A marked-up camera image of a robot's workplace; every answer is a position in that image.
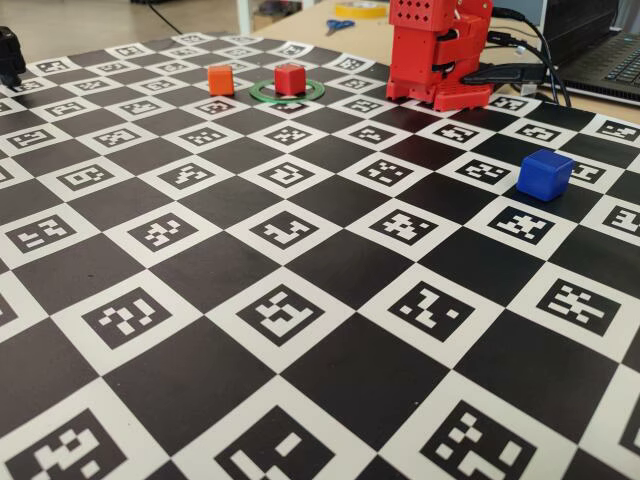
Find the red cube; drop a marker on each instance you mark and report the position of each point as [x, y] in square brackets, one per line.
[289, 80]

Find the orange cube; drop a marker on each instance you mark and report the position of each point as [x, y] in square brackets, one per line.
[221, 82]

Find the blue cube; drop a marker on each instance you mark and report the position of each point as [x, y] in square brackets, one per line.
[542, 175]

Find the red robot arm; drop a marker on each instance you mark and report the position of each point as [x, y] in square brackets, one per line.
[412, 50]

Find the black white marker checkerboard mat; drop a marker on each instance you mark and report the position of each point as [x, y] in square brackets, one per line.
[320, 350]

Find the yellow tape roll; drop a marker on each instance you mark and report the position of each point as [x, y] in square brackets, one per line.
[360, 14]

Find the white table leg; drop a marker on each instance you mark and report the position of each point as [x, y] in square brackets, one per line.
[245, 15]

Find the black flat plug adapter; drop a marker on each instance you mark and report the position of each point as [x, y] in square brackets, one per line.
[505, 74]

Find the pale blue panel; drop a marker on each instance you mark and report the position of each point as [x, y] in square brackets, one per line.
[532, 7]

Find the black laptop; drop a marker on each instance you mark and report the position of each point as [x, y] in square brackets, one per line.
[590, 30]

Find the black clamp device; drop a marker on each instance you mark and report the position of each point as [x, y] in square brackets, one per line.
[10, 55]

